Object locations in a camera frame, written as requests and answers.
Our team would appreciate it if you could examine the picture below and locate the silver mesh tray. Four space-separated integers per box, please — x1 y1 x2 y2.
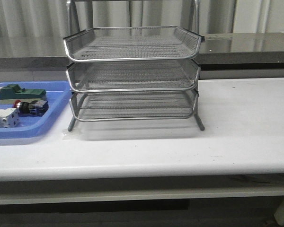
70 90 198 122
63 26 204 62
66 60 201 93

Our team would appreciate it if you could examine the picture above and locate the red emergency push button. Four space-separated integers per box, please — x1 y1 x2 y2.
13 100 49 116

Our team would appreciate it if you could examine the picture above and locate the blue plastic tray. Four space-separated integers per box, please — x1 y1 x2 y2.
0 81 71 139

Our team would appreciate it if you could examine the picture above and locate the grey stone counter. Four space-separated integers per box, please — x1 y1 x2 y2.
0 33 284 70

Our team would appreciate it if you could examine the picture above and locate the green terminal block component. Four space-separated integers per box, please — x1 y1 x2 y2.
0 84 47 105

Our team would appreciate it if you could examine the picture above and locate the white circuit breaker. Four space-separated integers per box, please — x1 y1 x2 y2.
0 108 19 128

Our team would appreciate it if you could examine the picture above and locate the white pleated curtain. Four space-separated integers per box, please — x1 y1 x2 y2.
0 0 284 38

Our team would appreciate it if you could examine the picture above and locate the grey metal rack frame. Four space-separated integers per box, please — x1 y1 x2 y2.
66 0 205 131

